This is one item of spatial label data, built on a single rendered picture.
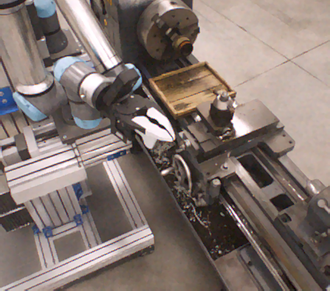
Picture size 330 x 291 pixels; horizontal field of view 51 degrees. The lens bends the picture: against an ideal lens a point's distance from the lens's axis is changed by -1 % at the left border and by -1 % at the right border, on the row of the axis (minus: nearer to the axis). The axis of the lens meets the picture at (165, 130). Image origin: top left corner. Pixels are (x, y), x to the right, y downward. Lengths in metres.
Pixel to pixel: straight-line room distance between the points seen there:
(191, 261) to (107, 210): 0.60
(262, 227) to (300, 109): 1.91
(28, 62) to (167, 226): 1.57
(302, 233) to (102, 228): 1.19
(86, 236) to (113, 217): 0.19
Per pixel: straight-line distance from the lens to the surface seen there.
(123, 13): 1.88
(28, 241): 2.22
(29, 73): 1.10
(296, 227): 1.39
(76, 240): 2.14
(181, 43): 1.78
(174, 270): 2.24
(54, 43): 1.68
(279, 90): 3.34
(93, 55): 0.97
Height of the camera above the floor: 2.11
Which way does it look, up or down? 48 degrees down
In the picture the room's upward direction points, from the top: straight up
